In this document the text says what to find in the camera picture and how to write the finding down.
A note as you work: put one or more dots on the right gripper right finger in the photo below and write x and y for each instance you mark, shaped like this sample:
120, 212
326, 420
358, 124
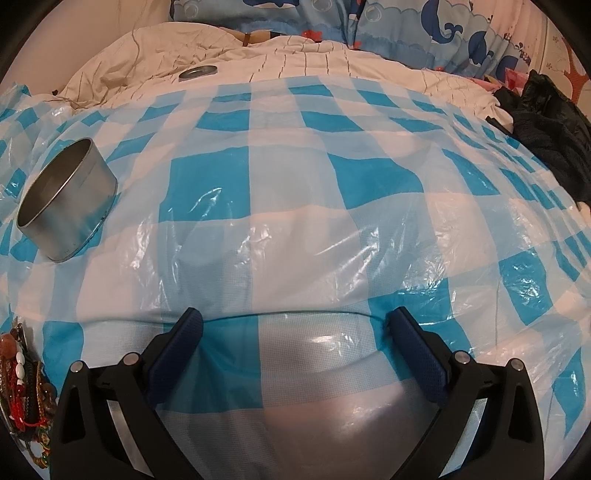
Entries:
508, 443

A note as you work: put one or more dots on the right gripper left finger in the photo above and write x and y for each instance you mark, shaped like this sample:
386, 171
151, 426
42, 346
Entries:
84, 440

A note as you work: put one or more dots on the round silver metal tin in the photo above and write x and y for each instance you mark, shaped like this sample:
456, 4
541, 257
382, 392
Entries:
68, 201

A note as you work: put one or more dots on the blue white checkered plastic sheet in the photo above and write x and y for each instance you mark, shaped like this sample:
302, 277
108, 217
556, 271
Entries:
294, 215

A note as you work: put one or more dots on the black clothing pile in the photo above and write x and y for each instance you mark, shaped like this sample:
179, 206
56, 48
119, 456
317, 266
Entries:
553, 129

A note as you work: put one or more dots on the blue whale print pillow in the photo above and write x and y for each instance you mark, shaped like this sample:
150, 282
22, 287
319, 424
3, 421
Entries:
467, 38

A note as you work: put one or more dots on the brown box on bed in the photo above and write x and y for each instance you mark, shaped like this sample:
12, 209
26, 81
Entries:
254, 37

